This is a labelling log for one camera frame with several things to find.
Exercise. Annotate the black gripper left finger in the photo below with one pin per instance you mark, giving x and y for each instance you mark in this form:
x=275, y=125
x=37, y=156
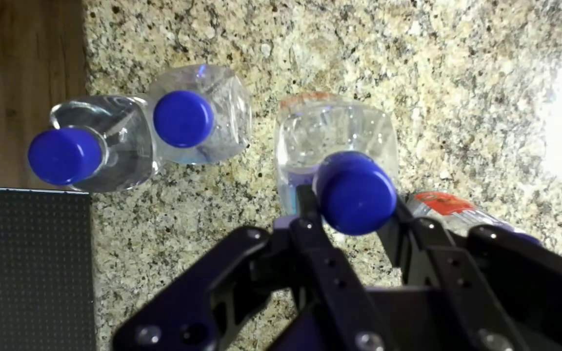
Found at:
x=281, y=292

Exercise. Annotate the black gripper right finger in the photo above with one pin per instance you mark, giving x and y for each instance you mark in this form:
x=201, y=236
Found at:
x=507, y=292

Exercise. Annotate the blue-capped water bottle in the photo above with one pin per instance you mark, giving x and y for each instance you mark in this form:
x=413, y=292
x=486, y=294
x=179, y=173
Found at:
x=447, y=205
x=355, y=191
x=64, y=156
x=183, y=119

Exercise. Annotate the dark grey mesh panel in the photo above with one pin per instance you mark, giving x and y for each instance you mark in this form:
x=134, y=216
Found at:
x=27, y=273

